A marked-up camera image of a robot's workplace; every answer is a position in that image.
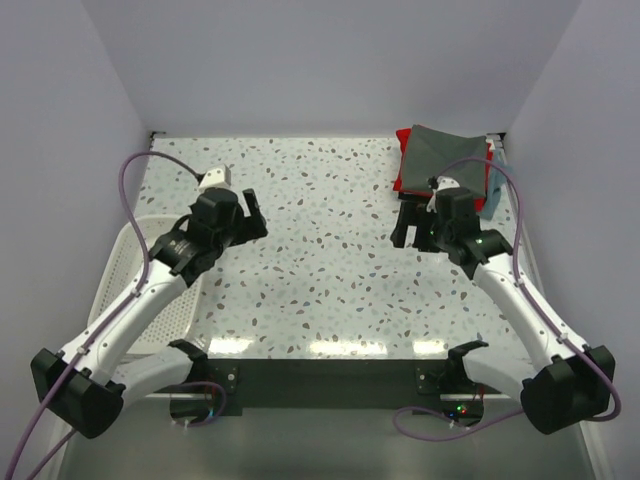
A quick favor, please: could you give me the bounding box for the white plastic basket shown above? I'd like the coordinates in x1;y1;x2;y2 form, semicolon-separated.
87;214;203;362

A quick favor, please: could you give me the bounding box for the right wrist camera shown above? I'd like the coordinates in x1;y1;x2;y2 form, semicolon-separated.
426;176;460;212

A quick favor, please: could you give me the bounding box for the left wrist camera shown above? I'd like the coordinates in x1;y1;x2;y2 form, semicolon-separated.
198;164;231;193

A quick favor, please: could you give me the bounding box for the folded black t shirt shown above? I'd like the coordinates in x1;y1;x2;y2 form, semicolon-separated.
398;192;431;203

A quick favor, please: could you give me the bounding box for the folded light blue t shirt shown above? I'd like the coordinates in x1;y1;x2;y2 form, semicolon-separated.
479;151;513;220

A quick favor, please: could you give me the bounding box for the folded red t shirt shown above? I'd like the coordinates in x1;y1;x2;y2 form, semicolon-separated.
393;125;493;212

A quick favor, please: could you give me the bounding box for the grey t shirt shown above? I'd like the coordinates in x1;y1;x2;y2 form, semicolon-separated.
393;125;491;195

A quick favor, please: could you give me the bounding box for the aluminium frame rail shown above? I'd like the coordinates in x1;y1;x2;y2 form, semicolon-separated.
487;130;581;366

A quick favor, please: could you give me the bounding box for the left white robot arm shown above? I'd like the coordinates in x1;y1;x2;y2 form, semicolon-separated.
30;188;268;439

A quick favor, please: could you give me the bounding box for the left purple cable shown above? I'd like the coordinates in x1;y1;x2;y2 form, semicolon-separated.
0;152;229;480

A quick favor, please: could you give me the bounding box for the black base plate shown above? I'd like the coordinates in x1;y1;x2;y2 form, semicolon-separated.
148;357;504;419

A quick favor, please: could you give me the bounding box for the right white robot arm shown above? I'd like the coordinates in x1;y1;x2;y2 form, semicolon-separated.
391;187;615;435

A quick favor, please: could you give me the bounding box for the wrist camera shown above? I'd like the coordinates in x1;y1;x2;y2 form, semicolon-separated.
426;176;460;212
198;164;231;193

